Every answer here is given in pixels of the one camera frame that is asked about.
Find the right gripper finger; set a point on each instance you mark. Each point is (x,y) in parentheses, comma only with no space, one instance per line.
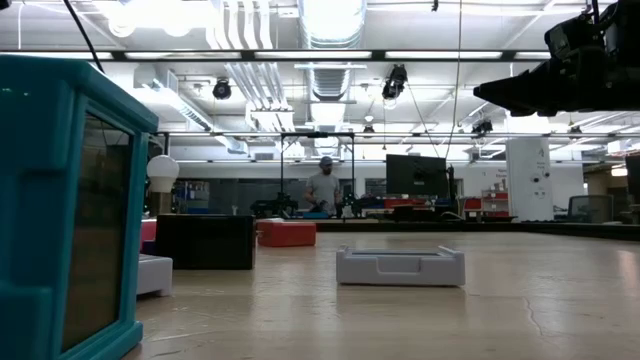
(530,108)
(525,87)

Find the white plastic tray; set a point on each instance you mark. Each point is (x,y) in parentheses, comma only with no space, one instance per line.
(400,270)

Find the large red box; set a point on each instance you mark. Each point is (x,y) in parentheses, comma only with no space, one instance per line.
(286,234)

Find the black rectangular bar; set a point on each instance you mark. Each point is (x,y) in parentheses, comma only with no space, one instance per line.
(205,242)

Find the pink red small block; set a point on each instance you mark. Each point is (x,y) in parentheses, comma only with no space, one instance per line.
(148,231)

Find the background black robot arm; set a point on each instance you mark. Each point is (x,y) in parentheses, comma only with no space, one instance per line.
(275,206)
(350,206)

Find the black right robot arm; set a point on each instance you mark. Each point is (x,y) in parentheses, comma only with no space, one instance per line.
(627,20)

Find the black ceiling spotlight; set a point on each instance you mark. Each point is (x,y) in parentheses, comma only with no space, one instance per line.
(482,126)

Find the white pillar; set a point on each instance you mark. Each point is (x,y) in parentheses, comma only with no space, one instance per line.
(529,180)

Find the rack with red bins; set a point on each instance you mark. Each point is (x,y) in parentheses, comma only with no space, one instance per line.
(492,202)

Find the black background monitor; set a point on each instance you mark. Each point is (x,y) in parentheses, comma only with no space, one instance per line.
(416,175)

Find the row of red bins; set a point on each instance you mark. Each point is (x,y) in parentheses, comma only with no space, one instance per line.
(405,202)

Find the black overhead light beam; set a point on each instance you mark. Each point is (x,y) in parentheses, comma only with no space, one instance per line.
(320,55)

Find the person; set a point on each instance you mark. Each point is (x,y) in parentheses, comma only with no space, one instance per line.
(324,192)

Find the black round hanging lamp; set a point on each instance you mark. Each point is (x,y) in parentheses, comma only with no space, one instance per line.
(221,89)

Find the shelf with blue bins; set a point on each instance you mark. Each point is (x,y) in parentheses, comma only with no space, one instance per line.
(192,197)

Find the white light bulb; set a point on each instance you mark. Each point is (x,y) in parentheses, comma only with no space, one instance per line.
(162,172)

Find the wooden lamp base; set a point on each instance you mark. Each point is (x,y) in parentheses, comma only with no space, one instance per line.
(161,204)

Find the dark blue box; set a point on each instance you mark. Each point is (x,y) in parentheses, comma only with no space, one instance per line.
(148,248)

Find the pale lavender eraser block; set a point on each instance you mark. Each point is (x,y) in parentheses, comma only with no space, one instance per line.
(155,275)

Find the teal framed small device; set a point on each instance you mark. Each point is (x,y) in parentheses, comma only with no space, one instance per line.
(40,200)

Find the black aluminium table frame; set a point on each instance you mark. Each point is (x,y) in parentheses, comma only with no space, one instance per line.
(550,231)

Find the silver ventilation duct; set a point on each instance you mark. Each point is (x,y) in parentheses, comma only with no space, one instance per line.
(330,82)

